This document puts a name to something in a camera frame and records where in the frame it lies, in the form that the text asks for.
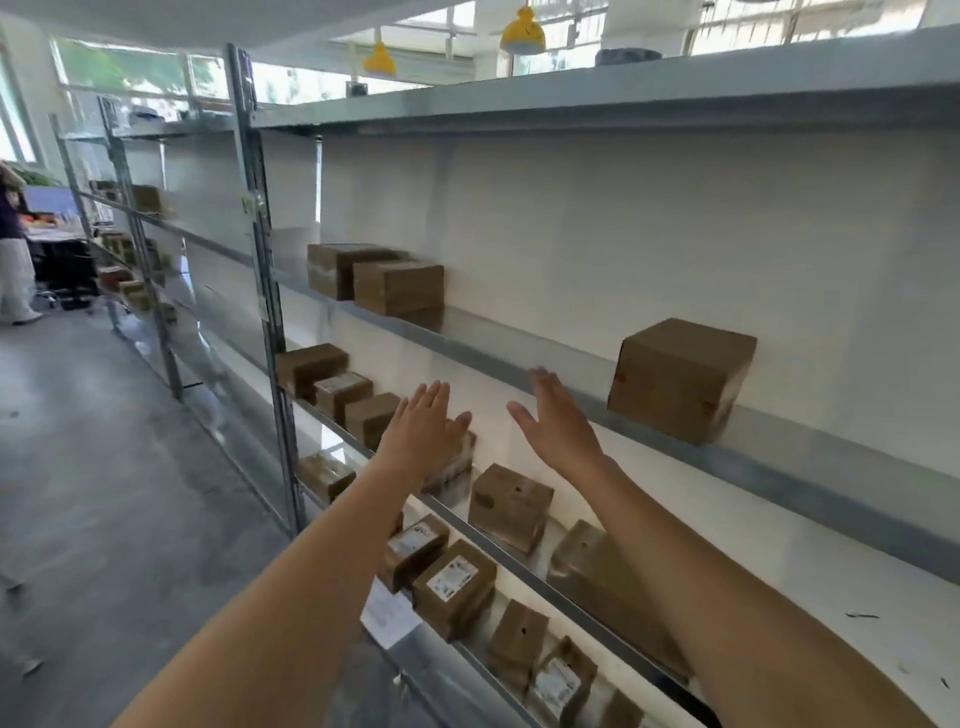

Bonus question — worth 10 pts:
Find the person's right hand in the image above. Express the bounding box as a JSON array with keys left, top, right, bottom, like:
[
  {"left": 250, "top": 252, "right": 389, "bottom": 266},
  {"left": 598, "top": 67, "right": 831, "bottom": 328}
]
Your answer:
[{"left": 506, "top": 366, "right": 609, "bottom": 478}]

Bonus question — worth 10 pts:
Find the person's left hand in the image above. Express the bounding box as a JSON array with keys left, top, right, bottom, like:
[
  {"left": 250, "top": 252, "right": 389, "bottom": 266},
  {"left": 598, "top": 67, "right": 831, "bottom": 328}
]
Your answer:
[{"left": 373, "top": 380, "right": 474, "bottom": 490}]

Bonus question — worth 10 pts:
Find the person's left forearm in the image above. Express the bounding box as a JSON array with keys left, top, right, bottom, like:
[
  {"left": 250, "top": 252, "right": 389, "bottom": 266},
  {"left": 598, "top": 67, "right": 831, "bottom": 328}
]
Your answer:
[{"left": 111, "top": 453, "right": 435, "bottom": 728}]

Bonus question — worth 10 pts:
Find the person's right forearm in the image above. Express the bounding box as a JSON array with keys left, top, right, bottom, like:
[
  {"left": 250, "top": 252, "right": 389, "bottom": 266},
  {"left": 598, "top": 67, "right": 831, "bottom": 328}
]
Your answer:
[{"left": 566, "top": 453, "right": 940, "bottom": 728}]

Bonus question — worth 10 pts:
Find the taped cardboard box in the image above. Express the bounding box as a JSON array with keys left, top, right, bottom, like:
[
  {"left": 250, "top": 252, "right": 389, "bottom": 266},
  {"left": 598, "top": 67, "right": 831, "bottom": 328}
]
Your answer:
[{"left": 420, "top": 420, "right": 479, "bottom": 496}]

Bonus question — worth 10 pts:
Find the brown cardboard box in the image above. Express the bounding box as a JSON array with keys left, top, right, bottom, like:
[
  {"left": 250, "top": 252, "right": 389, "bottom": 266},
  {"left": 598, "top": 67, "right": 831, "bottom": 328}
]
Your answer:
[
  {"left": 598, "top": 690, "right": 646, "bottom": 728},
  {"left": 352, "top": 259, "right": 446, "bottom": 318},
  {"left": 306, "top": 242, "right": 411, "bottom": 303},
  {"left": 343, "top": 392, "right": 402, "bottom": 453},
  {"left": 276, "top": 343, "right": 351, "bottom": 403},
  {"left": 296, "top": 451, "right": 358, "bottom": 504},
  {"left": 468, "top": 463, "right": 555, "bottom": 555},
  {"left": 487, "top": 600, "right": 551, "bottom": 691}
]

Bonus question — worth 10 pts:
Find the white-labelled cardboard box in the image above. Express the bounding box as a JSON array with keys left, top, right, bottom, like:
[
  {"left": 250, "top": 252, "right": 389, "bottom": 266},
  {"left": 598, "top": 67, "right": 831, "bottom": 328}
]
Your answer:
[
  {"left": 411, "top": 538, "right": 498, "bottom": 643},
  {"left": 377, "top": 513, "right": 451, "bottom": 594},
  {"left": 313, "top": 371, "right": 375, "bottom": 427},
  {"left": 527, "top": 636, "right": 599, "bottom": 727}
]

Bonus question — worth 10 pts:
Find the large cube cardboard box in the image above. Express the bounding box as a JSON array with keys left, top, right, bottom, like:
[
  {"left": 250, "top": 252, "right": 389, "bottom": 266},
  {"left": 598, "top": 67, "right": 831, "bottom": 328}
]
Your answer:
[{"left": 606, "top": 318, "right": 759, "bottom": 447}]

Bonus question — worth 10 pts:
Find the white paper sheet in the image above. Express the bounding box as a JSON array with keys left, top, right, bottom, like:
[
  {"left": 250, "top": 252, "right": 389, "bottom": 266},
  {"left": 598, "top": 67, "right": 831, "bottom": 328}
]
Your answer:
[{"left": 360, "top": 579, "right": 423, "bottom": 651}]

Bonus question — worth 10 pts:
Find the yellow pendant lamp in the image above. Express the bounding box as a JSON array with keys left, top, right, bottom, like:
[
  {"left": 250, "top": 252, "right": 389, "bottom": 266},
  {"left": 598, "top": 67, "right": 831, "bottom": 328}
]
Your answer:
[
  {"left": 499, "top": 3, "right": 547, "bottom": 57},
  {"left": 362, "top": 30, "right": 397, "bottom": 78}
]

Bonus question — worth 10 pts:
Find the cluster of small distant boxes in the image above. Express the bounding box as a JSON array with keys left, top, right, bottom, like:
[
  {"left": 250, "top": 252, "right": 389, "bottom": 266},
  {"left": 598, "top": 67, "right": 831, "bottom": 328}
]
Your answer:
[{"left": 88, "top": 180, "right": 179, "bottom": 325}]

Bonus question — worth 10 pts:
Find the grey metal shelving unit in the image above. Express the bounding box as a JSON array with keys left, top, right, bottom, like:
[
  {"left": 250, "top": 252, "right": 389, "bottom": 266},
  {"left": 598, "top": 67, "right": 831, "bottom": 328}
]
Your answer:
[{"left": 227, "top": 22, "right": 960, "bottom": 728}]

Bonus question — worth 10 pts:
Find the narrow metal shelving unit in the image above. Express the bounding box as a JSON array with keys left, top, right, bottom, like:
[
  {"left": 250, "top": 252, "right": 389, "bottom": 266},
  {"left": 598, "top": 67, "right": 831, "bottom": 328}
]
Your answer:
[{"left": 48, "top": 93, "right": 260, "bottom": 406}]

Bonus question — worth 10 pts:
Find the cluttered work desk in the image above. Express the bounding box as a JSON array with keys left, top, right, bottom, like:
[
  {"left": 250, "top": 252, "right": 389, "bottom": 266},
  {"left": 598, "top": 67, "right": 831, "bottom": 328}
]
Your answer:
[{"left": 26, "top": 213, "right": 99, "bottom": 312}]

